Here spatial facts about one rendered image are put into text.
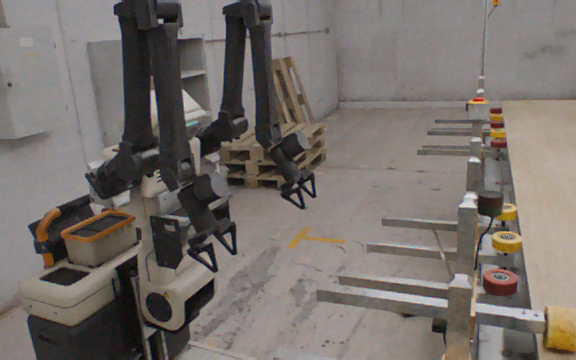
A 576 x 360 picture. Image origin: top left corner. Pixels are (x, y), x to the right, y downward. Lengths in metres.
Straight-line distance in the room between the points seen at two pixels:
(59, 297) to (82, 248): 0.19
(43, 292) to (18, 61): 1.73
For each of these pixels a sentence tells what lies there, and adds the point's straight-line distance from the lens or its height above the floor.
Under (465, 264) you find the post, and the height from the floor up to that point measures 1.04.
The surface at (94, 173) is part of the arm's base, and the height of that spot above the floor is 1.21.
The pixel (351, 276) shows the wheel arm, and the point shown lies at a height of 0.86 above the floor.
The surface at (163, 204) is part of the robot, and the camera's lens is 1.43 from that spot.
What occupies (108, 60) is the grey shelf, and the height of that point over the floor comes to 1.41.
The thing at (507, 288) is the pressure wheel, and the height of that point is 0.89.
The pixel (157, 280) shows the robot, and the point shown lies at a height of 0.82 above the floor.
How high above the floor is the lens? 1.53
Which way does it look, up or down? 17 degrees down
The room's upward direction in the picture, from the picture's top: 4 degrees counter-clockwise
